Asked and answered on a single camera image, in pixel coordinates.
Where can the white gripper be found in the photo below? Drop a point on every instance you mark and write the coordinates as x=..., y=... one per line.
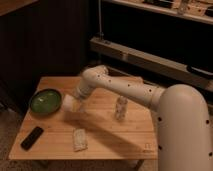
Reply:
x=81, y=91

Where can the white ceramic cup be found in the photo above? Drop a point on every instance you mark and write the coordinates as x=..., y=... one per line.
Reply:
x=70, y=103

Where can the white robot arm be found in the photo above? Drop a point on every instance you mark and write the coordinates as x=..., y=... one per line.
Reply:
x=184, y=134

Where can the green ceramic bowl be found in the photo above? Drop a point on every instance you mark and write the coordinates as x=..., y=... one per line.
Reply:
x=45, y=101

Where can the wooden table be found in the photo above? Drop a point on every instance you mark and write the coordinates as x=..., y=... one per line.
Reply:
x=91, y=133

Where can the black remote control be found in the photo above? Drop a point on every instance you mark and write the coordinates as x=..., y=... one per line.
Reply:
x=31, y=138

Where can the metal pole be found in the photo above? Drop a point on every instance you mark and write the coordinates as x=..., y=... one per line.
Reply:
x=100, y=20

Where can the wooden shelf unit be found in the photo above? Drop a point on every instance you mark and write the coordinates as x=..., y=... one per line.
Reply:
x=175, y=50

